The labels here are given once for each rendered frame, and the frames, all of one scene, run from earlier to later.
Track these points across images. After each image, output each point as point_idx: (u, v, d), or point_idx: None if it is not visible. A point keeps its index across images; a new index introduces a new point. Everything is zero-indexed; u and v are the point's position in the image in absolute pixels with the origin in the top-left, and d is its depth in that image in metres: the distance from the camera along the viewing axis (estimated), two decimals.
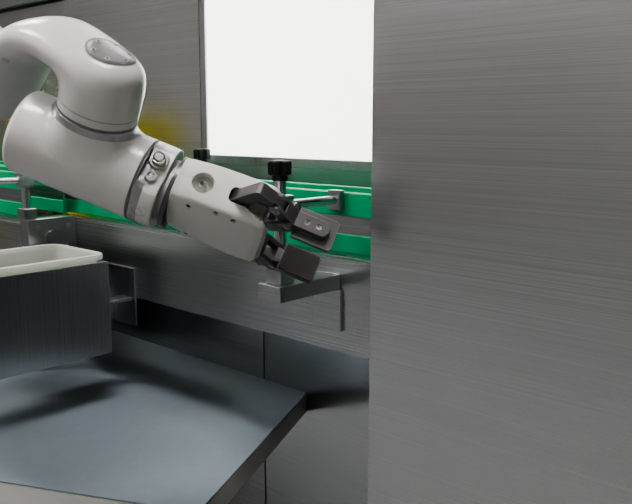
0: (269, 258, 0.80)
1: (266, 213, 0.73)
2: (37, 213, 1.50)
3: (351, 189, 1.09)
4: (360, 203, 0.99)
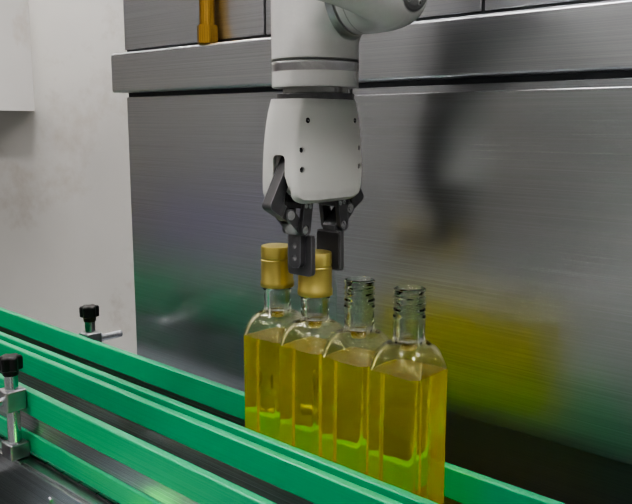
0: (308, 219, 0.74)
1: (337, 199, 0.78)
2: None
3: None
4: None
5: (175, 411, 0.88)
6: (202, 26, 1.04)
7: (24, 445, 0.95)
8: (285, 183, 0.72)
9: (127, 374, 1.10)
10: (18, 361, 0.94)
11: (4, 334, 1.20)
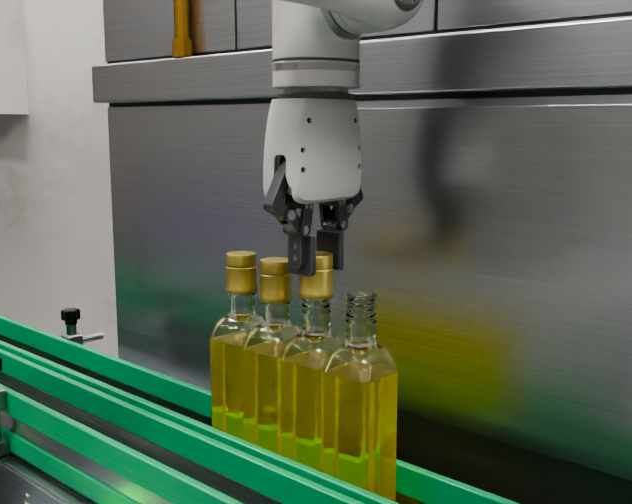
0: (308, 219, 0.74)
1: (337, 199, 0.78)
2: None
3: None
4: None
5: (146, 411, 0.92)
6: (176, 40, 1.08)
7: (3, 444, 0.99)
8: (286, 183, 0.72)
9: (105, 375, 1.14)
10: None
11: None
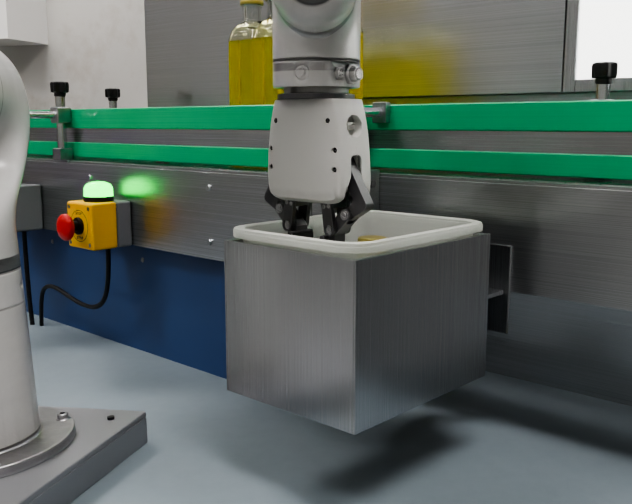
0: (294, 216, 0.77)
1: (338, 204, 0.74)
2: None
3: None
4: None
5: None
6: None
7: (69, 150, 1.30)
8: None
9: None
10: (65, 85, 1.29)
11: None
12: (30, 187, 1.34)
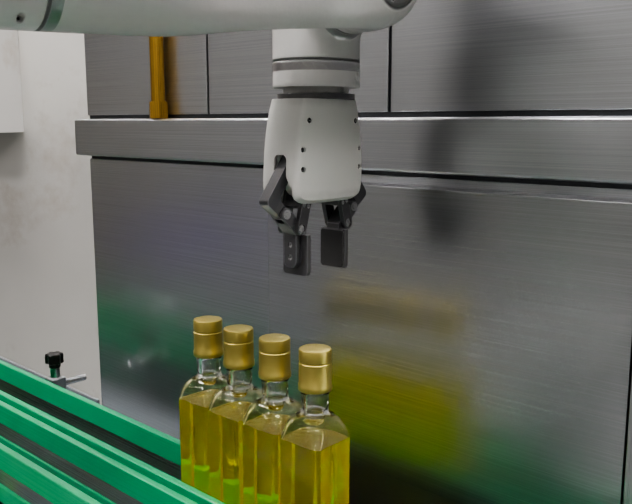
0: (304, 219, 0.74)
1: None
2: None
3: None
4: None
5: (120, 463, 0.97)
6: (153, 103, 1.13)
7: None
8: (284, 181, 0.72)
9: (86, 419, 1.19)
10: None
11: None
12: None
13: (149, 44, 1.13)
